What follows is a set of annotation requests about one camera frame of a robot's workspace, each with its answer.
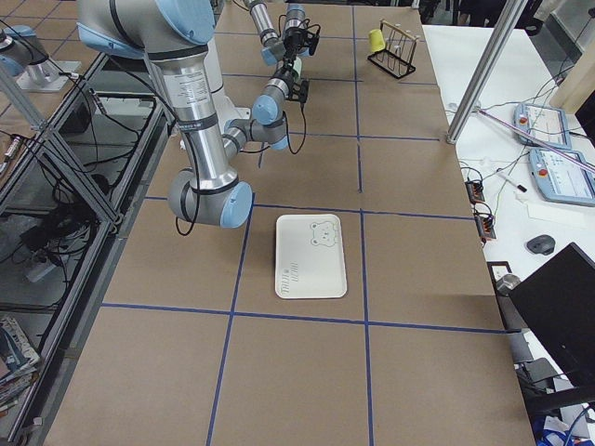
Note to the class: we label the teach pendant tablet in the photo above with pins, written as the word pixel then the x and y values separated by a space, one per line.
pixel 545 123
pixel 562 179

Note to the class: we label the wooden rack handle bar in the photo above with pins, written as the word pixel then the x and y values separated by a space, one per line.
pixel 391 28

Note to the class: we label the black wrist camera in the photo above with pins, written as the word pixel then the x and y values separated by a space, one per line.
pixel 311 40
pixel 299 92

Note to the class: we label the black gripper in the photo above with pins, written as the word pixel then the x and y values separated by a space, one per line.
pixel 294 40

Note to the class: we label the pale green cup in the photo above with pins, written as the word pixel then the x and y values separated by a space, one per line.
pixel 296 68

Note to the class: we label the yellow cup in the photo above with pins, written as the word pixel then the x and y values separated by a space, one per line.
pixel 376 41

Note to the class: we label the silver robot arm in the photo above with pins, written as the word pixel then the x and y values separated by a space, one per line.
pixel 272 40
pixel 175 38

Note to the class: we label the black marker pen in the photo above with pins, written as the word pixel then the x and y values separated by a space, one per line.
pixel 517 185

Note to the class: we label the black computer mouse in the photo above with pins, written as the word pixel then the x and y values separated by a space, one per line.
pixel 541 245

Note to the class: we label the cream bear tray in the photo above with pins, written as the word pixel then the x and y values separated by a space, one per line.
pixel 309 257

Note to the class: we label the metal cup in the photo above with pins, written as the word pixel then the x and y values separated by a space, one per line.
pixel 506 283

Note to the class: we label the upper teach pendant tablet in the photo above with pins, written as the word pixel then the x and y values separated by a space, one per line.
pixel 545 123

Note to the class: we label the aluminium frame post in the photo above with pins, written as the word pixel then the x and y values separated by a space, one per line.
pixel 506 23

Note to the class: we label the lower teach pendant tablet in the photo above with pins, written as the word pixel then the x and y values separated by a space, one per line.
pixel 562 179

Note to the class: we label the black laptop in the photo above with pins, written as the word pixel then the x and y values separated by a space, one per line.
pixel 557 303

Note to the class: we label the stack of books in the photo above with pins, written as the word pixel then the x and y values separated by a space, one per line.
pixel 19 360

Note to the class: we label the black wire cup rack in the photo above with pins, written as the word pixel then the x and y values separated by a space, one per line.
pixel 397 59

